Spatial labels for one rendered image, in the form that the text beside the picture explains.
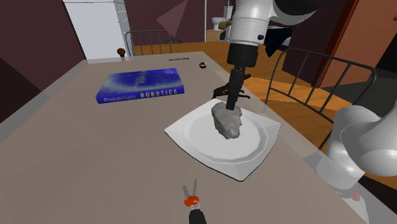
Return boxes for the keys with red ring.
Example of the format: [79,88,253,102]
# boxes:
[181,178,207,224]

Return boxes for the grey-brown table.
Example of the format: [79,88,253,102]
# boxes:
[0,50,373,224]

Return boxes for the white toilet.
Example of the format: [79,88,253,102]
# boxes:
[211,4,233,31]

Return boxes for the dark metal-frame chair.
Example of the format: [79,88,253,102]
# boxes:
[263,47,378,151]
[123,29,176,57]

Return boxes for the blue book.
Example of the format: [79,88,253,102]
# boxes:
[95,67,185,105]

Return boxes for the white square plate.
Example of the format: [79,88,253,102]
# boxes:
[164,99,282,182]

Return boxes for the orange-brown door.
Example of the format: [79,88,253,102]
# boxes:
[310,0,397,90]

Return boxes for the black scissors-like tool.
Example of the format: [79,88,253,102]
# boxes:
[212,73,253,101]

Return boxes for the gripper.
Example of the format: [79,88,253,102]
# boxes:
[225,43,260,111]

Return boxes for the grey lumpy rock-like object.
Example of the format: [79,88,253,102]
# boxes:
[211,102,244,141]

